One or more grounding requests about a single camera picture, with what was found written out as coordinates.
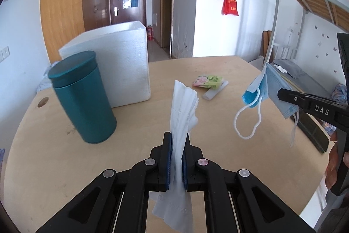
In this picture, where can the grey metal bunk bed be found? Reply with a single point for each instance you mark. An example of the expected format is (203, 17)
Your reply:
(313, 1)

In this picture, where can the light blue cloth pile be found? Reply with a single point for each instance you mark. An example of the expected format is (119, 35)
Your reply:
(43, 83)

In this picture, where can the blue face mask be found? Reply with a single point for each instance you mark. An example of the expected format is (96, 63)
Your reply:
(268, 85)

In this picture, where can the patterned cloth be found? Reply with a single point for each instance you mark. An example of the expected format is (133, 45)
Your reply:
(340, 93)

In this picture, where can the green pink snack packet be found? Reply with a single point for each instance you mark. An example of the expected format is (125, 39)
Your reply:
(208, 81)

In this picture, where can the wooden side door frame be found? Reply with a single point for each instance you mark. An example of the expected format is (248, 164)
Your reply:
(166, 3)

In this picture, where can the black smartphone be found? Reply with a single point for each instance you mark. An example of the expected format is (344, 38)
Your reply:
(313, 132)

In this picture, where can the red hanging bag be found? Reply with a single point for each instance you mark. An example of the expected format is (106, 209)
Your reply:
(230, 6)

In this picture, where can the white double wall socket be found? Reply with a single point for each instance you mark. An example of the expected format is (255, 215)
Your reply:
(5, 54)

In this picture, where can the teal metal canister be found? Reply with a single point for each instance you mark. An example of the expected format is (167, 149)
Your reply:
(84, 102)

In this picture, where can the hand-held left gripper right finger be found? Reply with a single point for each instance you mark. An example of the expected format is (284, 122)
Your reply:
(184, 167)

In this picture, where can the white foam box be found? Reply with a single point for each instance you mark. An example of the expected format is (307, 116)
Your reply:
(122, 63)

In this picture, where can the white paper tissue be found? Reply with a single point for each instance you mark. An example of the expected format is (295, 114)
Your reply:
(181, 113)

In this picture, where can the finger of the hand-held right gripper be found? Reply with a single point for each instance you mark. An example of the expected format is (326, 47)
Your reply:
(290, 99)

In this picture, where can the dark brown entry door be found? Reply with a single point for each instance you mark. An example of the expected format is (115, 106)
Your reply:
(136, 17)

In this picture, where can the person's right hand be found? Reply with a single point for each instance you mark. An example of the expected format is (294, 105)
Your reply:
(331, 164)

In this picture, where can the grey mattress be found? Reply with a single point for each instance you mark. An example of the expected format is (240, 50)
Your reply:
(294, 69)

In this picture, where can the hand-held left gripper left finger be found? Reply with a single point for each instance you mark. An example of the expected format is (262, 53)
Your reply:
(168, 167)

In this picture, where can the wooden wardrobe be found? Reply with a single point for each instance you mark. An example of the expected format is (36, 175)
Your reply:
(62, 3)

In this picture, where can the red fire extinguisher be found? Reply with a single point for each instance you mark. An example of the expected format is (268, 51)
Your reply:
(150, 33)

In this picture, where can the translucent white tube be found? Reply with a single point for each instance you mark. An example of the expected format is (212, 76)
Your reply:
(214, 92)

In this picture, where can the crumpled white paper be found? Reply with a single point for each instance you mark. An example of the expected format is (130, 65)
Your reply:
(280, 68)

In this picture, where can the brown wooden board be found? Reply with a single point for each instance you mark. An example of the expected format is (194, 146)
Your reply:
(266, 44)

